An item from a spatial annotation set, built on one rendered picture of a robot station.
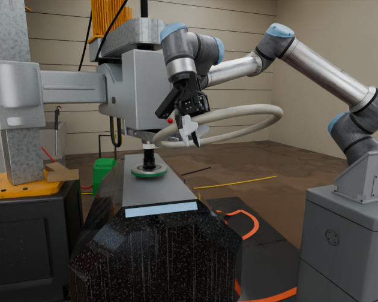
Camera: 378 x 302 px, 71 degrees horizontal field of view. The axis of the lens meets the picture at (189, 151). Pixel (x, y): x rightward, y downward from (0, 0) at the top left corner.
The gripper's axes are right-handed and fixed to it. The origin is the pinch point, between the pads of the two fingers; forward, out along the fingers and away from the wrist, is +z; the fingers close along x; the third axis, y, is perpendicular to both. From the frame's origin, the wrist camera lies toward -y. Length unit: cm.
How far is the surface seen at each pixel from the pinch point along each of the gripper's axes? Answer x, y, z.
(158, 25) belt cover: 40, -25, -71
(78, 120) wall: 333, -448, -184
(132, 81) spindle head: 37, -46, -48
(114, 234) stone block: 15, -54, 26
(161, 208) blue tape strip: 30, -38, 20
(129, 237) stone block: 17, -48, 29
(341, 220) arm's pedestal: 77, 30, 43
